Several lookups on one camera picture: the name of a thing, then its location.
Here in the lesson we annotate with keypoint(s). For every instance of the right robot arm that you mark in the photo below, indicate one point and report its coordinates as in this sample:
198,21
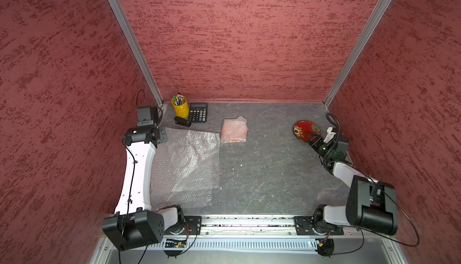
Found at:
371,204

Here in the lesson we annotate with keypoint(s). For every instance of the pens in cup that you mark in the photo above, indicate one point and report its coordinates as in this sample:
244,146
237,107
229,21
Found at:
179,99

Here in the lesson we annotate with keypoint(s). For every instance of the bubble pink plate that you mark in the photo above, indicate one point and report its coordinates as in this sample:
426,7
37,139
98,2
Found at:
189,160

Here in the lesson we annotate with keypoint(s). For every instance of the red floral dinner plate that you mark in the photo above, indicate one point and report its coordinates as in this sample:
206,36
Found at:
306,130

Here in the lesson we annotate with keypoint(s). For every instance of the black calculator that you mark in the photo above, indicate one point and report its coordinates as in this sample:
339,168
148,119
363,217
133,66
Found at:
198,112

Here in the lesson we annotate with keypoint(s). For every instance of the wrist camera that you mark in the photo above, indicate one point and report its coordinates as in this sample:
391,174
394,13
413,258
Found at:
147,116
331,133

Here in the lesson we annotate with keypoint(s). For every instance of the aluminium front rail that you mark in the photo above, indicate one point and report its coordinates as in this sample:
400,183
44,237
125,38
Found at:
251,226

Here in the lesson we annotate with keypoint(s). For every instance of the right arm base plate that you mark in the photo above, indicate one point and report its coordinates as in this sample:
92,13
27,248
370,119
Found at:
307,226

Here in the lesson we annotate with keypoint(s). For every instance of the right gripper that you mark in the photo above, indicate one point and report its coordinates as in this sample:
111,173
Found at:
314,141

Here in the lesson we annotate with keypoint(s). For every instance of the perforated cable duct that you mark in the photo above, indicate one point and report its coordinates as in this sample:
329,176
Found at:
253,245

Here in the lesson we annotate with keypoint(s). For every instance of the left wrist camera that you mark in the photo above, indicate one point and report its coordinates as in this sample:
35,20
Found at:
147,116

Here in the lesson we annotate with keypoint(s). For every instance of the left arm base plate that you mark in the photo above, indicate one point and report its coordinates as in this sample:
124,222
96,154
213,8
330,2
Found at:
191,226

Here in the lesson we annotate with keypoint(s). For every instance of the yellow pen cup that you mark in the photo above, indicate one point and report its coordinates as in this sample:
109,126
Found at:
182,110

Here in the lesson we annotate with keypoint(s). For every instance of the black stapler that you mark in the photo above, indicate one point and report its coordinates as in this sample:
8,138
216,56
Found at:
182,121

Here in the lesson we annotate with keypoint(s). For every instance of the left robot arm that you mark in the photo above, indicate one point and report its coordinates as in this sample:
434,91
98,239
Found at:
134,223

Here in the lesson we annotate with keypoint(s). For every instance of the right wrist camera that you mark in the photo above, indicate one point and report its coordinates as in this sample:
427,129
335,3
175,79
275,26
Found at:
331,133

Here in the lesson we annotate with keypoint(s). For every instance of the bubble wrapped orange plate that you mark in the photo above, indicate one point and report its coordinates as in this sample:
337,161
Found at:
234,130

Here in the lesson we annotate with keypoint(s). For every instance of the clear bubble wrap sheet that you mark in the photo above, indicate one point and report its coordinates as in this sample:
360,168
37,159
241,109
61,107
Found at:
189,191

